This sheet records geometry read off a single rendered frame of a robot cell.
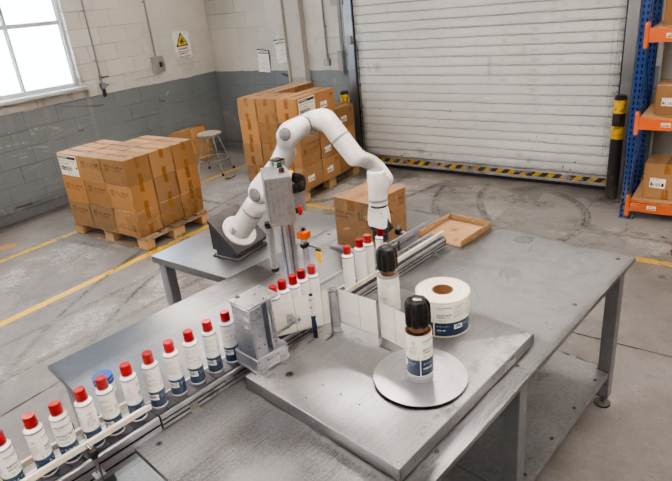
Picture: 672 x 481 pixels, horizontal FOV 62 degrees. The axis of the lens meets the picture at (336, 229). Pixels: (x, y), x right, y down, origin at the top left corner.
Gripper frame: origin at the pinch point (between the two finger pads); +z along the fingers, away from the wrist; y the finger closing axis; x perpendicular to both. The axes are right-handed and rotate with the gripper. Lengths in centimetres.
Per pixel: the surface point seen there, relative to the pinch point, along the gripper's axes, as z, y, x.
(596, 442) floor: 104, 87, 45
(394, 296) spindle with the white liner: 5.7, 31.8, -31.8
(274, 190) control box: -39, -3, -55
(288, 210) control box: -30, 0, -51
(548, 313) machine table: 21, 74, 12
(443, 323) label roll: 10, 54, -32
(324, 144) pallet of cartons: 50, -288, 254
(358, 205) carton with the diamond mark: -5.7, -24.9, 14.2
